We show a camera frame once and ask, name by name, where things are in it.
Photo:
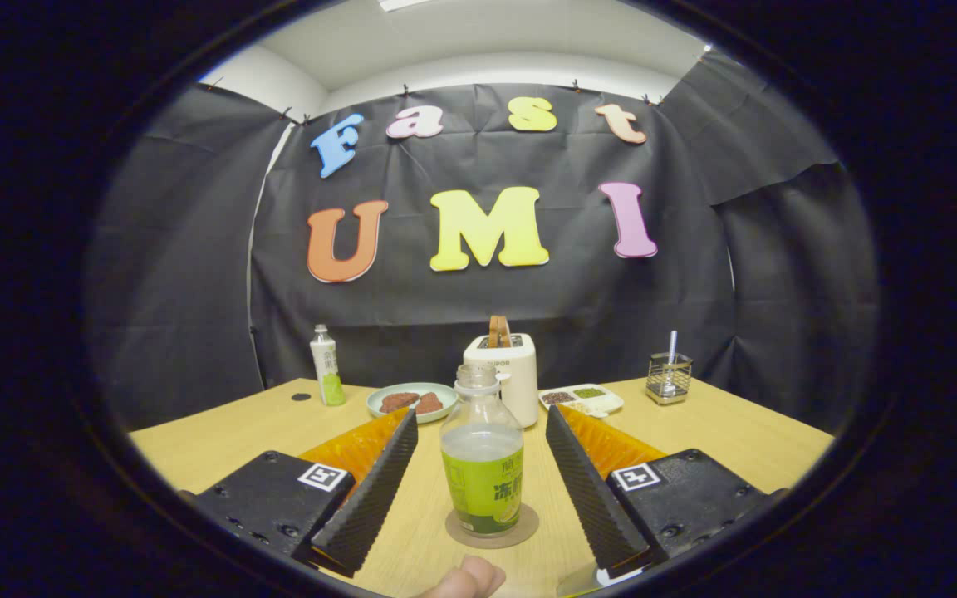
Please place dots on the pale green plate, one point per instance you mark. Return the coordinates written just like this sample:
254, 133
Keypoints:
379, 413

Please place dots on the round brown coaster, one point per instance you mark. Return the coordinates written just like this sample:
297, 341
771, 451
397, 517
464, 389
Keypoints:
528, 524

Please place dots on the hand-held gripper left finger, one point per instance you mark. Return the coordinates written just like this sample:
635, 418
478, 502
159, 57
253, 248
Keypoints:
370, 502

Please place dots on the green label juice bottle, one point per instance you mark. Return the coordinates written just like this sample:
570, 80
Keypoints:
483, 490

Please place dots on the slim white bottle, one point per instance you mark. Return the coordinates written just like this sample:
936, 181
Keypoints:
327, 365

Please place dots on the wooden table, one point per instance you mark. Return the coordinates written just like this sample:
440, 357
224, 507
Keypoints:
221, 440

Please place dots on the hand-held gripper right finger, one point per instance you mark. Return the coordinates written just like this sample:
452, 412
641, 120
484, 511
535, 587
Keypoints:
591, 498

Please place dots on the brown meat piece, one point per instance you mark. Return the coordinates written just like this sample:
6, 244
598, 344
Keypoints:
398, 403
429, 404

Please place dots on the ceiling light panel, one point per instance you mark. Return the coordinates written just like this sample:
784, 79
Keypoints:
404, 4

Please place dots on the white straw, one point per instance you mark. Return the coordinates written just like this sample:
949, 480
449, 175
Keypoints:
672, 345

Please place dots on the brown bread slice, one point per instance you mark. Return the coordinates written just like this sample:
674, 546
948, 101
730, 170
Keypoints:
500, 330

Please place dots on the white divided tray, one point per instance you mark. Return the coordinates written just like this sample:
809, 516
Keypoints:
582, 401

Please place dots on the white toaster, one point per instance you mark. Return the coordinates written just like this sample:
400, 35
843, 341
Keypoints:
522, 374

